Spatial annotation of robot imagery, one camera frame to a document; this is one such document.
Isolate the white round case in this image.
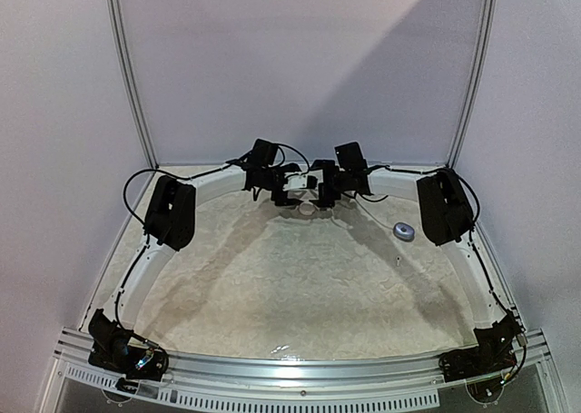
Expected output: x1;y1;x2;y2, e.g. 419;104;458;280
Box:
298;202;317;217

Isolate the blue earbud charging case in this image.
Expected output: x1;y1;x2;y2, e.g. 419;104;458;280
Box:
392;222;416;242

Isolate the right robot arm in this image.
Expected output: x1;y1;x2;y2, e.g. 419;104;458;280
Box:
310;143;522;373

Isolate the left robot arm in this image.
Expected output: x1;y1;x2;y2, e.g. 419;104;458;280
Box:
88;139;310;371

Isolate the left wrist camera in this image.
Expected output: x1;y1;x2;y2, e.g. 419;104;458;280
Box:
282;173;319;192

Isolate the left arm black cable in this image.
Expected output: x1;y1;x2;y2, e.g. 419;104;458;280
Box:
115;143;312;337

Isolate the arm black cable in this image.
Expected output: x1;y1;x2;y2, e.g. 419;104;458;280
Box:
115;143;312;337
353;162;530;378

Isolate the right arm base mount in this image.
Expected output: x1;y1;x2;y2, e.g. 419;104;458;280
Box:
438;315;524;382

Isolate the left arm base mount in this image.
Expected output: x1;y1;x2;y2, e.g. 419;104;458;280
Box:
88;309;169;381

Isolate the left aluminium corner post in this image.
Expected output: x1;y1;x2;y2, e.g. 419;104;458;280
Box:
106;0;159;168

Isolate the aluminium corner post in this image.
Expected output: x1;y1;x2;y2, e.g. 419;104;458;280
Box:
447;0;497;168
106;0;159;168

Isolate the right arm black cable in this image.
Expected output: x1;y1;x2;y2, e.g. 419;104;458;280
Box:
353;162;530;378

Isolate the aluminium front rail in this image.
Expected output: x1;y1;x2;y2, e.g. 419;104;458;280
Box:
53;326;553;412

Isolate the right aluminium corner post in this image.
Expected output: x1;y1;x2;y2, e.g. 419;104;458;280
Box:
447;0;497;168

